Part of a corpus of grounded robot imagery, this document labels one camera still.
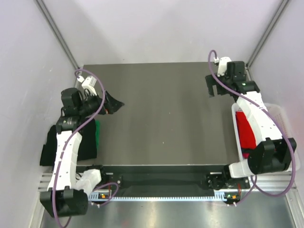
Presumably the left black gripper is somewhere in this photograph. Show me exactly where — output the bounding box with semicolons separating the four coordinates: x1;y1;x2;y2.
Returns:
77;89;124;117

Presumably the red t shirt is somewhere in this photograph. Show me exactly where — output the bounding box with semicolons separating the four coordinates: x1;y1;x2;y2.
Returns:
236;111;257;153

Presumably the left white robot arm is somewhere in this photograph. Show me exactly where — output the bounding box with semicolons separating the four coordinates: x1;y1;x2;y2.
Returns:
40;88;124;218

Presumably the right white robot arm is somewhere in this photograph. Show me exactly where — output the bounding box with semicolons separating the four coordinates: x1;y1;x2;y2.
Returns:
206;57;298;188

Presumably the folded green t shirt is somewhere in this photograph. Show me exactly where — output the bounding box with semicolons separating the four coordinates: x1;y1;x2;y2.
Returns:
95;120;101;150

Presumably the folded black t shirt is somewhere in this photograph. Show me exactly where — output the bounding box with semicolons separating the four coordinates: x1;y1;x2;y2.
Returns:
39;119;97;166

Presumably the white plastic basket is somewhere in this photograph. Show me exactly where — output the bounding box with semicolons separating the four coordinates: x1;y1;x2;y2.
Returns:
229;103;293;178

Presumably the pink t shirt in basket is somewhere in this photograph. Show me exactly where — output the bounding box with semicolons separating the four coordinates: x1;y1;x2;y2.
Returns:
242;153;250;159

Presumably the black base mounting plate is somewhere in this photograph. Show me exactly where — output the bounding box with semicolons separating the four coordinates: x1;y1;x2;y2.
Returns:
76;165;250;190

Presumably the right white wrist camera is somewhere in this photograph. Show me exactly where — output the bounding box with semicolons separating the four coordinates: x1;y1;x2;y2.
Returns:
214;57;232;77

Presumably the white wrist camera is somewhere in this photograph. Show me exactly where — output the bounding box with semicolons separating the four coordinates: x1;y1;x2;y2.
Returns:
214;57;232;77
82;76;97;95

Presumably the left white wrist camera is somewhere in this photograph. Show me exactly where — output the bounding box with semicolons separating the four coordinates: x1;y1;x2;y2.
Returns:
82;76;97;95

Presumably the slotted cable duct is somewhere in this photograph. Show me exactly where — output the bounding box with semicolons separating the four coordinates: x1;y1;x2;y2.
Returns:
88;191;240;202

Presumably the left aluminium frame post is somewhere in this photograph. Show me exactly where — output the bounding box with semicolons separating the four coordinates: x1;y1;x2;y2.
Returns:
34;0;80;69

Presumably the aluminium frame post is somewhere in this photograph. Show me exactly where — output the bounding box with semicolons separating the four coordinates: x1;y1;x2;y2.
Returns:
246;0;291;70
34;0;80;69

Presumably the right aluminium frame post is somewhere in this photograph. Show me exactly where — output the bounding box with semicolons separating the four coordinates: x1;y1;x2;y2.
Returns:
246;0;291;70

